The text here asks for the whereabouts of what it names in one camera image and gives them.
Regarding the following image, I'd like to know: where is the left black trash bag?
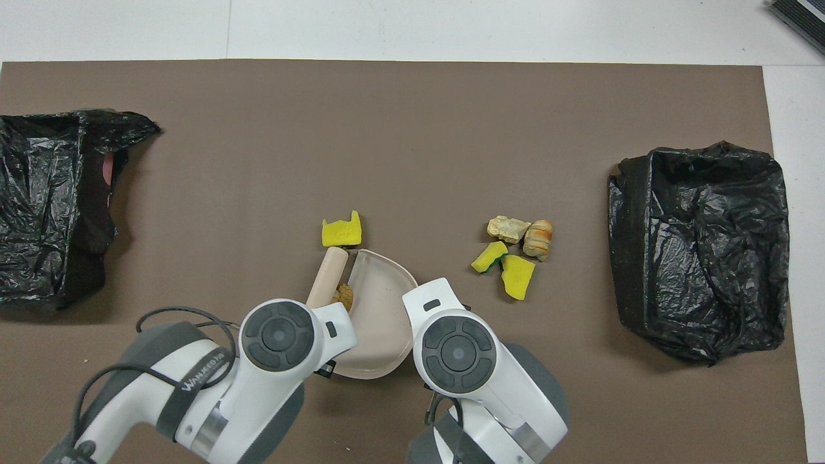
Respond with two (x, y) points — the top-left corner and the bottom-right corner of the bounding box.
(0, 108), (162, 310)

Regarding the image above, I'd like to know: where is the yellow green sponge piece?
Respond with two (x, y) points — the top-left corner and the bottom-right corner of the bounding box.
(471, 241), (510, 276)

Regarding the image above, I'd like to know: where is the notched yellow sponge piece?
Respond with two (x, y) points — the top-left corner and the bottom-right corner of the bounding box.
(322, 210), (363, 248)

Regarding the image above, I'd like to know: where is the dark ribbed slab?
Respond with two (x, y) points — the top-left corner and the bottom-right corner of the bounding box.
(766, 0), (825, 47)

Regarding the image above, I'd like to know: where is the black trash bag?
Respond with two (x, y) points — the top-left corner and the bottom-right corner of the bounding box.
(607, 140), (791, 367)
(0, 108), (162, 310)

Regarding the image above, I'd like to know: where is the orange white bread roll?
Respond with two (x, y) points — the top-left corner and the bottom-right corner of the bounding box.
(522, 218), (554, 262)

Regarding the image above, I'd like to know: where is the right black trash bag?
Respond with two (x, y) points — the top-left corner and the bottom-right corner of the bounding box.
(607, 140), (791, 367)

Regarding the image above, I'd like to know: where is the beige stone-like chunk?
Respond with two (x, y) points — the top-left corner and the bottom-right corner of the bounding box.
(486, 215), (532, 245)

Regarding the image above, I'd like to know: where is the yellow sponge wedge piece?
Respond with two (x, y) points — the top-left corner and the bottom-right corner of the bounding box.
(500, 254), (537, 302)

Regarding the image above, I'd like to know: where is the beige plastic dustpan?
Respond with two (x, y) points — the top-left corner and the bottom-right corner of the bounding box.
(331, 249), (420, 380)

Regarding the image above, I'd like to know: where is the black cable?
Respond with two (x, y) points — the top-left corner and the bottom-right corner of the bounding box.
(70, 306), (238, 454)
(422, 392), (466, 464)

